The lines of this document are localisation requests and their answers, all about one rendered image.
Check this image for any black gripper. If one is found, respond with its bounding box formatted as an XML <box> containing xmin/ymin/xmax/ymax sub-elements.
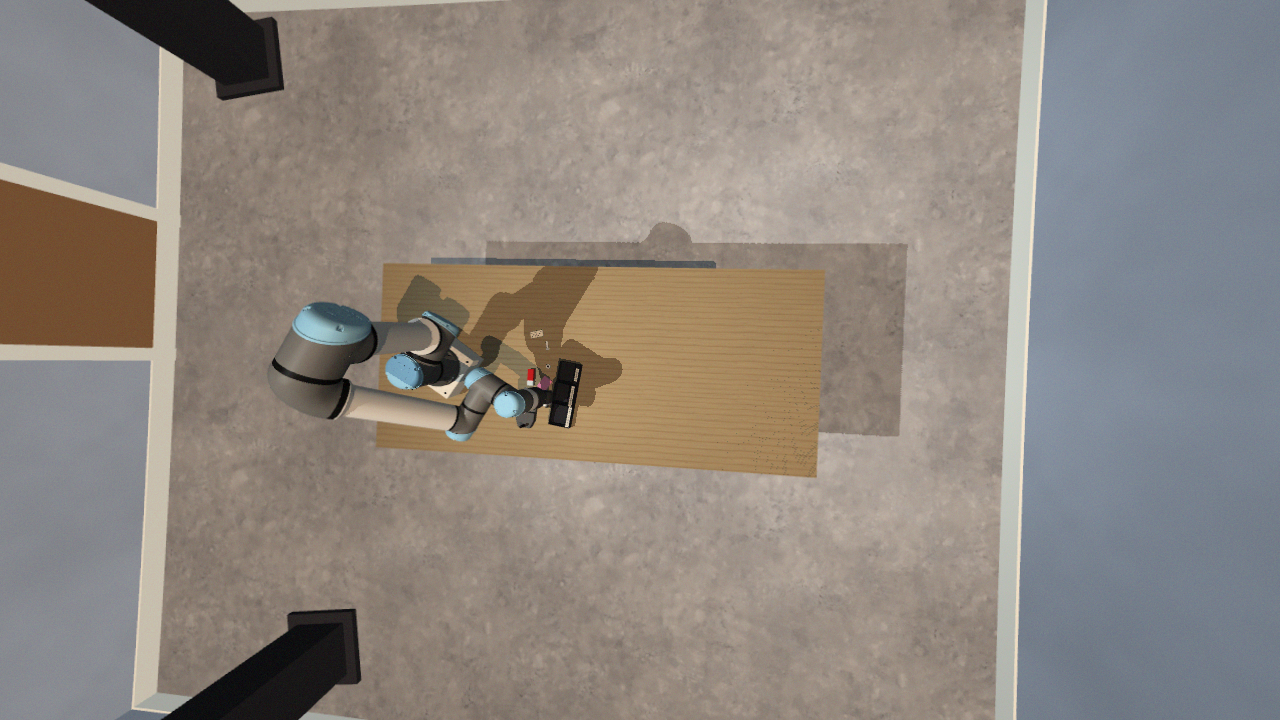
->
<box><xmin>516</xmin><ymin>387</ymin><xmax>553</xmax><ymax>428</ymax></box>

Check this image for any black rack of three labelled bins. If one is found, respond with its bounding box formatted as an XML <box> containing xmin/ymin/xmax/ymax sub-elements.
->
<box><xmin>548</xmin><ymin>361</ymin><xmax>582</xmax><ymax>429</ymax></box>

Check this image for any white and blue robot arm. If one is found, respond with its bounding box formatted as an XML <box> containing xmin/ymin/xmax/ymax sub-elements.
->
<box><xmin>268</xmin><ymin>302</ymin><xmax>532</xmax><ymax>442</ymax></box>

